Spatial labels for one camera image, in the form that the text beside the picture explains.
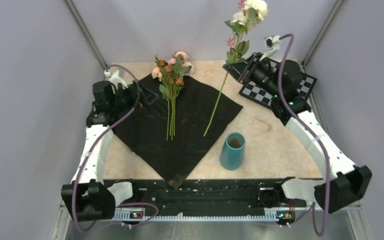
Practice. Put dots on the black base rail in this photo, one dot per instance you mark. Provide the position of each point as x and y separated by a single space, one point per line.
213 197

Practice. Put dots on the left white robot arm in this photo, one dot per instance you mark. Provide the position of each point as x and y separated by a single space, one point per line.
86 197

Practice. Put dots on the teal ceramic vase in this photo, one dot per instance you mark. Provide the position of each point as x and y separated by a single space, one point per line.
233 151

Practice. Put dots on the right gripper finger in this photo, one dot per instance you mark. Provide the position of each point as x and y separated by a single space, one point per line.
236 70
253 59

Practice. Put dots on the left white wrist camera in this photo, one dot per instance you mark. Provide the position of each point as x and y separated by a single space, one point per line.
117 78

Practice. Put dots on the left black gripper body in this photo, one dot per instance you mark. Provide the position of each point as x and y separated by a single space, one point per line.
123 101

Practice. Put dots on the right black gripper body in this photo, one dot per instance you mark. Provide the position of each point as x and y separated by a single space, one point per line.
259 75

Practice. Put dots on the pink flower stems bunch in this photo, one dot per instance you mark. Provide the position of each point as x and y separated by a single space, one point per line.
173 86

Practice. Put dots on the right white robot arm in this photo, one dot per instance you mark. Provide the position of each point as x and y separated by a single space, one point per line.
343 181

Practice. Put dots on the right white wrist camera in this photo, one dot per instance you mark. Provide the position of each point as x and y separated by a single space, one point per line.
272 46

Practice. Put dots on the orange rose stem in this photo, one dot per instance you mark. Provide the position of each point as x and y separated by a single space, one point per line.
170 92

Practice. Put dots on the black wrapping sheet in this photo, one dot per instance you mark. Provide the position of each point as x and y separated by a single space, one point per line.
201 116

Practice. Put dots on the white flower stem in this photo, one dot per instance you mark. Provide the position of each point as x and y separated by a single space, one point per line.
251 13

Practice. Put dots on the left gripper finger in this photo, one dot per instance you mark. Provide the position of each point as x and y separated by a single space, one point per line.
147 97
136 90

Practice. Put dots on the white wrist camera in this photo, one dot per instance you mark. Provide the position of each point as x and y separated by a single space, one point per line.
272 46
117 78

